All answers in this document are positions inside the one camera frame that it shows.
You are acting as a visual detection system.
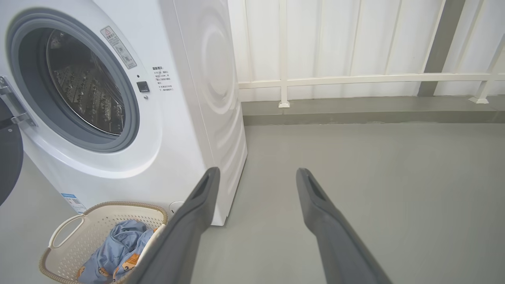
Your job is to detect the white warning sticker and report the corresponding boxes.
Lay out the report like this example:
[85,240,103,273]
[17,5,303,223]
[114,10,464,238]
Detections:
[100,26,137,70]

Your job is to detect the white metal railing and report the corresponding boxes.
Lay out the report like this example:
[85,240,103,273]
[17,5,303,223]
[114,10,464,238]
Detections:
[238,0,505,108]

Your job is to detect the metal washing machine door hinge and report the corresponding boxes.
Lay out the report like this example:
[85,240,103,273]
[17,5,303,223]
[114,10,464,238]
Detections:
[0,76,38,129]

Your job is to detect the white front-load washing machine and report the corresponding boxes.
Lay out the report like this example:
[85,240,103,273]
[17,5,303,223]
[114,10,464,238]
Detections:
[0,0,248,226]

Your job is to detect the blue energy label sticker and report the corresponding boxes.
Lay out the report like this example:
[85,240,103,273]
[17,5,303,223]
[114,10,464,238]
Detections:
[60,193,87,214]

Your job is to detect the dark round washer door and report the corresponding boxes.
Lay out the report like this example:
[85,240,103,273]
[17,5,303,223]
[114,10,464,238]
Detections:
[0,99,24,206]

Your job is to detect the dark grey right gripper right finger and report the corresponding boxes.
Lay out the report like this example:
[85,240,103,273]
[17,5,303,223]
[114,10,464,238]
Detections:
[296,168,393,284]

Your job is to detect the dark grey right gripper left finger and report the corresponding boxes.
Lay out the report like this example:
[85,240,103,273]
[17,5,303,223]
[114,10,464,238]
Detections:
[126,167,221,284]

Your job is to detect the cream perforated laundry basket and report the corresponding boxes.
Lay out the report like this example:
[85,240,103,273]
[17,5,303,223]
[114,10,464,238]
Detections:
[39,202,169,284]

